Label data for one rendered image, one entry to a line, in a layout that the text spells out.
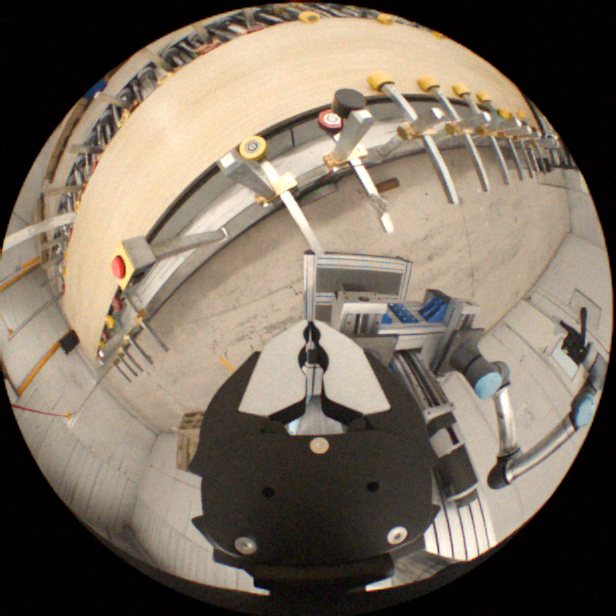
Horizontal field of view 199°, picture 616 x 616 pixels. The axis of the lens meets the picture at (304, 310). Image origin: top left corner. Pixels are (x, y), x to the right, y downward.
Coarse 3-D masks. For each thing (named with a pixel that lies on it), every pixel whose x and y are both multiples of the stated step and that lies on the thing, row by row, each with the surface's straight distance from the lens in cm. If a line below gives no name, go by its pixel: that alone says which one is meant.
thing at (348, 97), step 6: (342, 90) 43; (348, 90) 43; (354, 90) 44; (336, 96) 41; (342, 96) 41; (348, 96) 42; (354, 96) 42; (360, 96) 43; (342, 102) 40; (348, 102) 41; (354, 102) 41; (360, 102) 41; (342, 120) 49; (342, 126) 49
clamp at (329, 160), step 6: (360, 144) 65; (354, 150) 63; (324, 156) 62; (330, 156) 61; (354, 156) 63; (360, 156) 64; (324, 162) 64; (330, 162) 60; (336, 162) 60; (342, 162) 61; (348, 162) 64; (330, 168) 62
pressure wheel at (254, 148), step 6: (252, 138) 61; (258, 138) 61; (246, 144) 61; (252, 144) 60; (258, 144) 60; (264, 144) 59; (240, 150) 61; (246, 150) 60; (252, 150) 60; (258, 150) 59; (264, 150) 59; (246, 156) 59; (252, 156) 59; (258, 156) 59
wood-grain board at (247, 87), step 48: (240, 48) 107; (288, 48) 98; (336, 48) 100; (384, 48) 114; (432, 48) 154; (192, 96) 90; (240, 96) 76; (288, 96) 71; (384, 96) 82; (432, 96) 101; (144, 144) 94; (192, 144) 72; (240, 144) 63; (96, 192) 125; (144, 192) 83; (96, 240) 121; (96, 288) 135; (96, 336) 182
